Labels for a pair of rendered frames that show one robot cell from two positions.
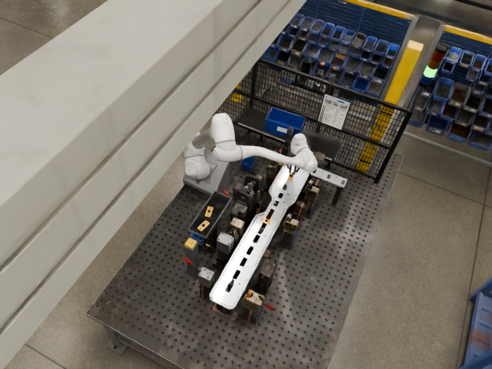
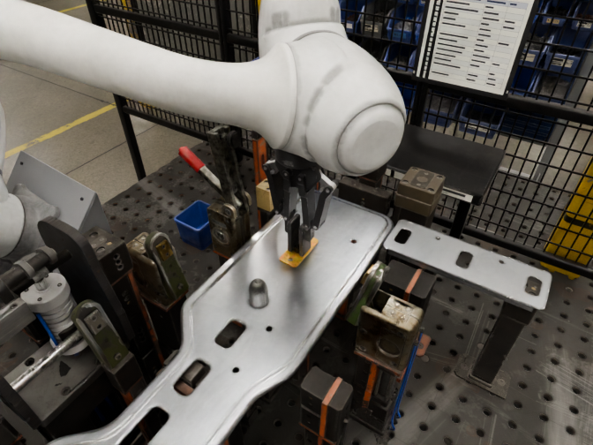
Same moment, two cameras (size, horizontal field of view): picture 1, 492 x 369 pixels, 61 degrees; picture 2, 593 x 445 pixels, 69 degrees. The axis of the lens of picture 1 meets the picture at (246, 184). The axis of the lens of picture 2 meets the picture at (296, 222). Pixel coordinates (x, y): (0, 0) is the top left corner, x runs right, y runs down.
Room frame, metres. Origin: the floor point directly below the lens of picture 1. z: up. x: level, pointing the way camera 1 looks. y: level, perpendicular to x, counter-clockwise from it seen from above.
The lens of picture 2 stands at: (1.56, -0.45, 1.57)
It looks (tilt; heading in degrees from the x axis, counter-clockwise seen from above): 41 degrees down; 11
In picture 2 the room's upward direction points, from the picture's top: straight up
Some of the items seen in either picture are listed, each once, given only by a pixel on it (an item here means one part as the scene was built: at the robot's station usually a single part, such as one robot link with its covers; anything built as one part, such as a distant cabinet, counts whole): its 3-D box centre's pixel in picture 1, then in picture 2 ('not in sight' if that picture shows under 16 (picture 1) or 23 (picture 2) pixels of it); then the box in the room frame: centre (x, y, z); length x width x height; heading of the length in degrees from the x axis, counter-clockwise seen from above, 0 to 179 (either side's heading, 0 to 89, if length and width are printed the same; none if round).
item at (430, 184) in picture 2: (315, 170); (408, 242); (2.33, -0.57, 0.88); 0.08 x 0.08 x 0.36; 68
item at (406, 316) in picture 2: (309, 202); (379, 369); (1.99, -0.52, 0.87); 0.12 x 0.09 x 0.35; 68
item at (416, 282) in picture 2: (312, 192); (394, 323); (2.12, -0.55, 0.84); 0.11 x 0.10 x 0.28; 68
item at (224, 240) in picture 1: (224, 252); not in sight; (1.44, 0.10, 0.90); 0.13 x 0.10 x 0.41; 68
